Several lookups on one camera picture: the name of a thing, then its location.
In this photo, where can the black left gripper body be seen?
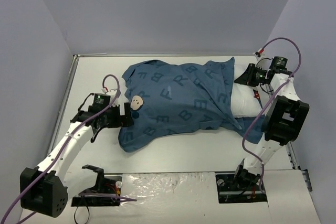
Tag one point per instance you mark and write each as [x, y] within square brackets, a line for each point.
[126, 115]

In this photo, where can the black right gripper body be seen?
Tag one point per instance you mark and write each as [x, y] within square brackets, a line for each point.
[250, 74]

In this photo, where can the white pillow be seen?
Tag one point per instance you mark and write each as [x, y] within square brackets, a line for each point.
[244, 101]

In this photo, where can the blue letter print pillowcase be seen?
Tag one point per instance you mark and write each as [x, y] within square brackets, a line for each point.
[169, 99]

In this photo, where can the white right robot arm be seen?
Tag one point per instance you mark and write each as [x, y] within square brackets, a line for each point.
[285, 115]

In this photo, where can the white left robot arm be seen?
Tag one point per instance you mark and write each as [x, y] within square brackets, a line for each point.
[45, 188]

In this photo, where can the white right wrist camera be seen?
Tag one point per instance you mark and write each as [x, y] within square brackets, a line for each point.
[259, 53]

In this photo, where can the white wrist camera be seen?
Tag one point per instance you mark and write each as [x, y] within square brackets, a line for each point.
[110, 96]
[259, 53]

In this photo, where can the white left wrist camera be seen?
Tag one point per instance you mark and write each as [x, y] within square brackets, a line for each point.
[110, 96]

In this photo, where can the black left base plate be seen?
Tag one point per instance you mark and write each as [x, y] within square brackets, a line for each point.
[104, 184]

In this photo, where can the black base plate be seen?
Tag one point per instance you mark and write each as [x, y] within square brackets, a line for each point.
[228, 192]
[104, 184]

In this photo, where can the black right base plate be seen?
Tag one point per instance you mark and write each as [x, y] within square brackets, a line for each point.
[228, 192]

